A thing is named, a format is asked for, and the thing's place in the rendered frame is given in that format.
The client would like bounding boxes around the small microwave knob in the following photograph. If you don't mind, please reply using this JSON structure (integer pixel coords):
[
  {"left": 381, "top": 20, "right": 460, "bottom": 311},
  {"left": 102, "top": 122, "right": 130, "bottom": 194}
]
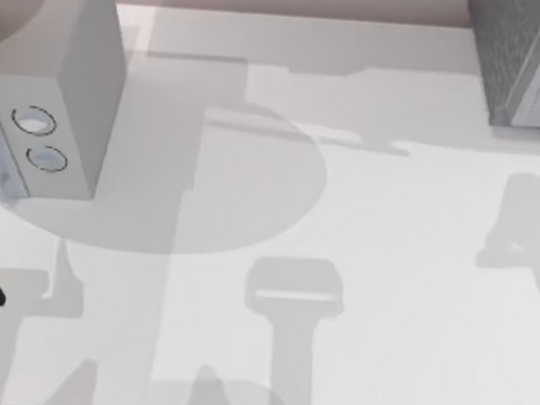
[{"left": 24, "top": 143, "right": 70, "bottom": 175}]

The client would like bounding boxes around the large microwave knob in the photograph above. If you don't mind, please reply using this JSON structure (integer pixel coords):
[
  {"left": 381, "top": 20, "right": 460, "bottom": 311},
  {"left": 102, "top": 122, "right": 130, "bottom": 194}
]
[{"left": 9, "top": 104, "right": 59, "bottom": 138}]

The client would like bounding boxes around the pale microwave oven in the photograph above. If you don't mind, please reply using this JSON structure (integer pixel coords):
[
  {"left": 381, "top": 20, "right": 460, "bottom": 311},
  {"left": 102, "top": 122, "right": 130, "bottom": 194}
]
[{"left": 0, "top": 0, "right": 131, "bottom": 206}]

